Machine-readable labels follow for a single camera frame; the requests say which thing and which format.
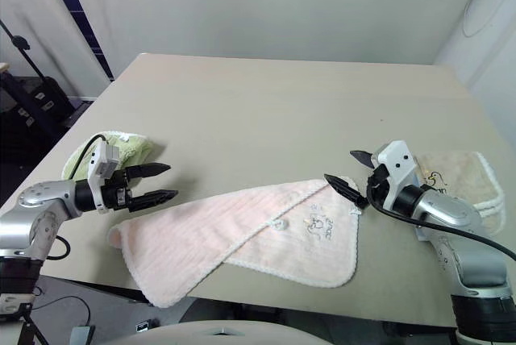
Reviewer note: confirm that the green folded towel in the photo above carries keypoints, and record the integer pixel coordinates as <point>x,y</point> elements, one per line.
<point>137,149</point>

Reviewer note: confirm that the grey robot torso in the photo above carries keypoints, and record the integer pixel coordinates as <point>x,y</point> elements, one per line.
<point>225,333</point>

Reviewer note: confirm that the black tripod stand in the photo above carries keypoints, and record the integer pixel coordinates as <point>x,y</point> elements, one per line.
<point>22,52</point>

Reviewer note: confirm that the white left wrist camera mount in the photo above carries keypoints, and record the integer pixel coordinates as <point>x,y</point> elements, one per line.
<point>105,159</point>

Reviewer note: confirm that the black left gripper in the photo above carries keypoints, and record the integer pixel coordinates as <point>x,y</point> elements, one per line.
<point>119,194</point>

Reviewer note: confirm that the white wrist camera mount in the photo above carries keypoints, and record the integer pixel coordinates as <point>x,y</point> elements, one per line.
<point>397,163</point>
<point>105,159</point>

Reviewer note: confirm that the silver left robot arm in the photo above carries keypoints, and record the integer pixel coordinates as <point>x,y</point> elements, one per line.
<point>38,216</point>

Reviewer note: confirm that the grey foot pedal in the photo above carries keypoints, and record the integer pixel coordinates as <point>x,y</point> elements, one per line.
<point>81,335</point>

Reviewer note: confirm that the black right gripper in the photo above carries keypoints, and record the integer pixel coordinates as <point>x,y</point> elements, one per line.
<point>378,184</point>

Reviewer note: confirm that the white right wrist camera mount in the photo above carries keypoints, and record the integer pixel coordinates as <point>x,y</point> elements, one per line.
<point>397,163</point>

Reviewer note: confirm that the pink towel with white trim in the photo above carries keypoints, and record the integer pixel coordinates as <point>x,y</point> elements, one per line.
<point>225,232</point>

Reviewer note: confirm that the beige folded towel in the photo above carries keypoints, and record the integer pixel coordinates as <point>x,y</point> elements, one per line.
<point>455,171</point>

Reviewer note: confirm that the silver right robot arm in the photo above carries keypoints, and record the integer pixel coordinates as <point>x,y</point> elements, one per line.
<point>451,216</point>

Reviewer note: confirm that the black equipment case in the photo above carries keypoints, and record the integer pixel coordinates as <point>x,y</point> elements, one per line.
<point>48,97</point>

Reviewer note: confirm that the dark blue wall strip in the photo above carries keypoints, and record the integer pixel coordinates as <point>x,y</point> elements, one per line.
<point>80,18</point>

